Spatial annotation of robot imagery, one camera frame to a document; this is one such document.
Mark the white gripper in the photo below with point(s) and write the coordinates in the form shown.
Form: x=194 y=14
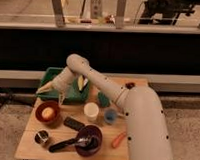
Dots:
x=60 y=83

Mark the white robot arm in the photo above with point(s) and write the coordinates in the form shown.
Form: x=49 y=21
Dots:
x=146 y=124

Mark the red bowl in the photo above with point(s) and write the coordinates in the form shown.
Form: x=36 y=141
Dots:
x=42 y=106

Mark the yellow apple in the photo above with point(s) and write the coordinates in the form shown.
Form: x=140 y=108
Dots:
x=48 y=113

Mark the dark purple bowl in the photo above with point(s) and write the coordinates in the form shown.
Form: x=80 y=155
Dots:
x=94 y=135

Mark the green plastic tray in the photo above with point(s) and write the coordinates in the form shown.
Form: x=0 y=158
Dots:
x=73 y=95

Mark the corn cob in tray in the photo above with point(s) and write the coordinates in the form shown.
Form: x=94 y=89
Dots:
x=81 y=82

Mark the black remote block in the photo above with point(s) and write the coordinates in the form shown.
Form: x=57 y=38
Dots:
x=73 y=124

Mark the cream plastic cup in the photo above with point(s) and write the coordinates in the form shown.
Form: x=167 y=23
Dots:
x=91 y=111

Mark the green sponge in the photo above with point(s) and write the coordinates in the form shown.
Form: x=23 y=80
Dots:
x=103 y=100

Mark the small metal can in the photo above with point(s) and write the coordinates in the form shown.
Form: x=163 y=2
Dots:
x=41 y=137

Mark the wooden table board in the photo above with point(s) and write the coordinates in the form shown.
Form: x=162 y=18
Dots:
x=29 y=149

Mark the blue plastic cup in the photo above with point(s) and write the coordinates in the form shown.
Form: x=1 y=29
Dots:
x=110 y=116

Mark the dark red small object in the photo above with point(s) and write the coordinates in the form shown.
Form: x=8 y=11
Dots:
x=129 y=85

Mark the orange carrot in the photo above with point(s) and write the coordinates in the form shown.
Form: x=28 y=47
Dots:
x=117 y=140

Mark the black handled metal spoon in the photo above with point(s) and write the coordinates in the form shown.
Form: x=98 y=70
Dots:
x=82 y=142

